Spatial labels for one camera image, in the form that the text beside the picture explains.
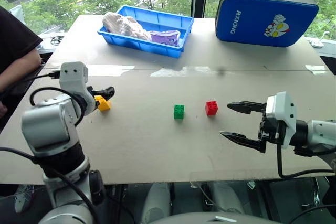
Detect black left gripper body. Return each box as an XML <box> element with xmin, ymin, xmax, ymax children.
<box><xmin>86</xmin><ymin>86</ymin><xmax>102</xmax><ymax>99</ymax></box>

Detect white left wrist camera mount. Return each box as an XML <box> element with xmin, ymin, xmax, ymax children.
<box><xmin>59</xmin><ymin>61</ymin><xmax>97</xmax><ymax>116</ymax></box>

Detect silver robot leg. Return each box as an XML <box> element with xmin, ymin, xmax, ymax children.
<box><xmin>141</xmin><ymin>182</ymin><xmax>174</xmax><ymax>224</ymax></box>
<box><xmin>208</xmin><ymin>181</ymin><xmax>245</xmax><ymax>215</ymax></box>

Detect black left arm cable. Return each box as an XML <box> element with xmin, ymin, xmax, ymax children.
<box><xmin>0</xmin><ymin>146</ymin><xmax>102</xmax><ymax>224</ymax></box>

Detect black left wrist loop cable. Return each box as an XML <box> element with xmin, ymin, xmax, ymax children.
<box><xmin>29</xmin><ymin>87</ymin><xmax>86</xmax><ymax>127</ymax></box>

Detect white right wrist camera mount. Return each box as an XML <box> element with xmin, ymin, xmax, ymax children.
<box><xmin>265</xmin><ymin>91</ymin><xmax>299</xmax><ymax>149</ymax></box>

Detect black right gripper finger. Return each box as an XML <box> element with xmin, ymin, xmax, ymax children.
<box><xmin>219</xmin><ymin>131</ymin><xmax>266</xmax><ymax>154</ymax></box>
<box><xmin>227</xmin><ymin>101</ymin><xmax>267</xmax><ymax>115</ymax></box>

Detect black eyeglasses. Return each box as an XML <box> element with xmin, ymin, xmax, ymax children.
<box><xmin>50</xmin><ymin>35</ymin><xmax>65</xmax><ymax>46</ymax></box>

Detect red toy brick cube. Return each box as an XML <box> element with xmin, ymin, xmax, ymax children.
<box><xmin>205</xmin><ymin>100</ymin><xmax>219</xmax><ymax>116</ymax></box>

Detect blue cartoon print case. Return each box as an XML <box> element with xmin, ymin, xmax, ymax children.
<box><xmin>215</xmin><ymin>0</ymin><xmax>319</xmax><ymax>48</ymax></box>

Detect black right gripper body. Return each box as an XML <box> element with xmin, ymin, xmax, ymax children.
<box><xmin>258</xmin><ymin>108</ymin><xmax>287</xmax><ymax>146</ymax></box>

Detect person's black shirt torso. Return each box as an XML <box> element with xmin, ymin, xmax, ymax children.
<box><xmin>0</xmin><ymin>6</ymin><xmax>44</xmax><ymax>74</ymax></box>

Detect green toy brick cube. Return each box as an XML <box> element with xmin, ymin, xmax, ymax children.
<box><xmin>173</xmin><ymin>104</ymin><xmax>185</xmax><ymax>120</ymax></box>

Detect grey robot torso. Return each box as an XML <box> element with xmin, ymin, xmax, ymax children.
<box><xmin>148</xmin><ymin>211</ymin><xmax>283</xmax><ymax>224</ymax></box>

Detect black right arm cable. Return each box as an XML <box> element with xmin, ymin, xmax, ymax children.
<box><xmin>276</xmin><ymin>140</ymin><xmax>336</xmax><ymax>179</ymax></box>

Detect purple fabric item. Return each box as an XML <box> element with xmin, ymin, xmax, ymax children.
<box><xmin>149</xmin><ymin>30</ymin><xmax>181</xmax><ymax>47</ymax></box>

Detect blue plastic bin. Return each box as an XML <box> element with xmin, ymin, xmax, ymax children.
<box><xmin>97</xmin><ymin>5</ymin><xmax>195</xmax><ymax>59</ymax></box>

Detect white sneaker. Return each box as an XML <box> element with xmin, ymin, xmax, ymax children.
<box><xmin>14</xmin><ymin>184</ymin><xmax>35</xmax><ymax>214</ymax></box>

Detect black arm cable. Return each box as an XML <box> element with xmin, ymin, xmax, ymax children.
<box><xmin>0</xmin><ymin>146</ymin><xmax>102</xmax><ymax>224</ymax></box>
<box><xmin>276</xmin><ymin>140</ymin><xmax>336</xmax><ymax>179</ymax></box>

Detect yellow toy brick cube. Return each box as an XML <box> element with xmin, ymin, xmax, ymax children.
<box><xmin>94</xmin><ymin>95</ymin><xmax>112</xmax><ymax>112</ymax></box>

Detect black USB cable with plug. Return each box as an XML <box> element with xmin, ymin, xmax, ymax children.
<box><xmin>0</xmin><ymin>70</ymin><xmax>61</xmax><ymax>101</ymax></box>

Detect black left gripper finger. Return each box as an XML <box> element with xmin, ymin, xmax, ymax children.
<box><xmin>98</xmin><ymin>86</ymin><xmax>116</xmax><ymax>102</ymax></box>

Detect white pink plush cloth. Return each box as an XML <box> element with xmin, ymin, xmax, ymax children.
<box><xmin>102</xmin><ymin>12</ymin><xmax>152</xmax><ymax>42</ymax></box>

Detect small white stand device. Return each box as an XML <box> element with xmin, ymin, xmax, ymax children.
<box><xmin>307</xmin><ymin>30</ymin><xmax>332</xmax><ymax>49</ymax></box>

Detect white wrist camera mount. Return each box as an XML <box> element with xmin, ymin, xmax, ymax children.
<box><xmin>265</xmin><ymin>91</ymin><xmax>299</xmax><ymax>149</ymax></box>
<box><xmin>59</xmin><ymin>61</ymin><xmax>97</xmax><ymax>116</ymax></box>

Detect black side desk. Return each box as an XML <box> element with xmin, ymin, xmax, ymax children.
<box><xmin>0</xmin><ymin>61</ymin><xmax>46</xmax><ymax>133</ymax></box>

